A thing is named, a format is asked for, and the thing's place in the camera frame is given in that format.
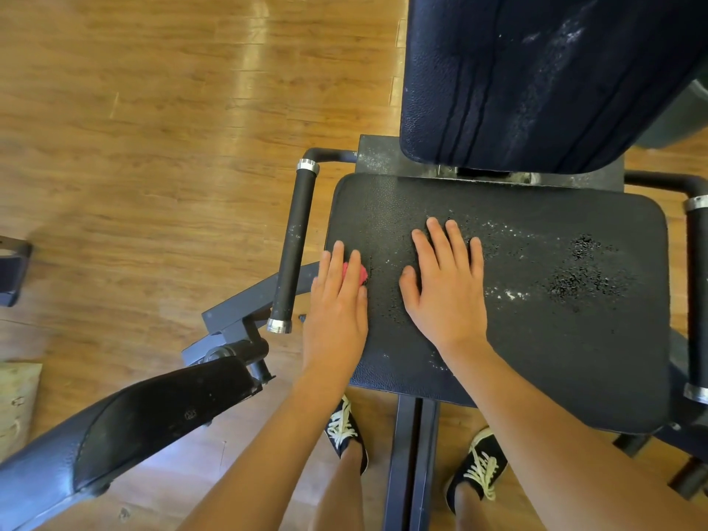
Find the person's right hand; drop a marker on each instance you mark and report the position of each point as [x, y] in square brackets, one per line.
[448, 298]

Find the person's left black shoe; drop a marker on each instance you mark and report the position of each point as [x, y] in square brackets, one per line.
[343, 428]

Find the pink cleaning cloth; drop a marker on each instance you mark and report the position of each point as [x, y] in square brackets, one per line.
[361, 273]

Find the dark green plastic bucket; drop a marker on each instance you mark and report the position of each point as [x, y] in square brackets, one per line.
[680, 121]

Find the person's right forearm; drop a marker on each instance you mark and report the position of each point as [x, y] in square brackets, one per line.
[564, 448]

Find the person's left hand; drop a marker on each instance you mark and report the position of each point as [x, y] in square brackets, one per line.
[332, 326]

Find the person's leg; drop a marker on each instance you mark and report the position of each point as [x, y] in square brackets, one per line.
[473, 516]
[341, 503]

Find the person's left forearm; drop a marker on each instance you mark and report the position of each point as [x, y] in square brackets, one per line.
[266, 470]

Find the white woven sack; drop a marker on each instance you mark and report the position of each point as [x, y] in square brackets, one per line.
[17, 409]

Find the person's left leg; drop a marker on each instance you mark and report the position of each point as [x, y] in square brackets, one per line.
[341, 503]

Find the person's black shoe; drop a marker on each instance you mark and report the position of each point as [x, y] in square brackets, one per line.
[482, 464]
[343, 428]

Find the person's right leg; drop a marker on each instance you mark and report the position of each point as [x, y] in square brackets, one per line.
[473, 516]

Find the person's right black shoe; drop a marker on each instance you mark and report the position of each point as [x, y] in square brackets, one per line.
[482, 464]

